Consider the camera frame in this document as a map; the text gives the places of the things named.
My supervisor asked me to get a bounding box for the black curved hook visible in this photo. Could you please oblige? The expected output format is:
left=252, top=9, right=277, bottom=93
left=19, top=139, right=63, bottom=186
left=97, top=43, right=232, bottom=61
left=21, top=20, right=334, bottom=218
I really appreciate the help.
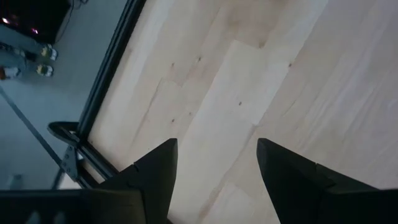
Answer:
left=47, top=121, right=82, bottom=147

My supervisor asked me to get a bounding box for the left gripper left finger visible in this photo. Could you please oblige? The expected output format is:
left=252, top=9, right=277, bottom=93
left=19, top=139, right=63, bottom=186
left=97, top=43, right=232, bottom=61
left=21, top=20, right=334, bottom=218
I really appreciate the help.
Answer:
left=93, top=138, right=178, bottom=224

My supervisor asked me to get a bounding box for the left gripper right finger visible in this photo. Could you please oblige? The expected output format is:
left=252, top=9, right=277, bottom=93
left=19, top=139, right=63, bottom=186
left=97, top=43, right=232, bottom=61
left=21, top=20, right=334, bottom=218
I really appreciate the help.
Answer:
left=256, top=138, right=379, bottom=224

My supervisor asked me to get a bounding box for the black table edge frame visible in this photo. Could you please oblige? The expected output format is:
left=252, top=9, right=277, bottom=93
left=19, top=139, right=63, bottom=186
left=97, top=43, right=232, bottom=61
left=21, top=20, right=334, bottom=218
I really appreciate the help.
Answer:
left=76, top=0, right=147, bottom=189

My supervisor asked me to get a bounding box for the black metal gusset plate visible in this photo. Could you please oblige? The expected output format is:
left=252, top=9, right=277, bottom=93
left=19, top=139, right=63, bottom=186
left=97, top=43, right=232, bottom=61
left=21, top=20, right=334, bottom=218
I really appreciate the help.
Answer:
left=60, top=144, right=82, bottom=183

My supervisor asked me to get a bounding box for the person's foot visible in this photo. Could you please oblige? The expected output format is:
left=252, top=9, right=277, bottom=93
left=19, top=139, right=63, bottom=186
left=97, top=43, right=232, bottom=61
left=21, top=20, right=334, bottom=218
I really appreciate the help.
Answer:
left=35, top=63, right=54, bottom=78
left=39, top=44, right=59, bottom=62

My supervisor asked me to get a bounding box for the dark metal floor strut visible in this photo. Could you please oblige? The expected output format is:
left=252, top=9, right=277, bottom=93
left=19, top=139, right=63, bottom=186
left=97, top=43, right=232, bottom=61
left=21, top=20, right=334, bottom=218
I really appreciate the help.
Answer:
left=0, top=86, right=63, bottom=166

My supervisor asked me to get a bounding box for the black electronics box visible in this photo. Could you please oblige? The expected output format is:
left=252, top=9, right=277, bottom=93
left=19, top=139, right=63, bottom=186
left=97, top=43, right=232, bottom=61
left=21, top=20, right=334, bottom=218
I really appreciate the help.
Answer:
left=0, top=0, right=73, bottom=45

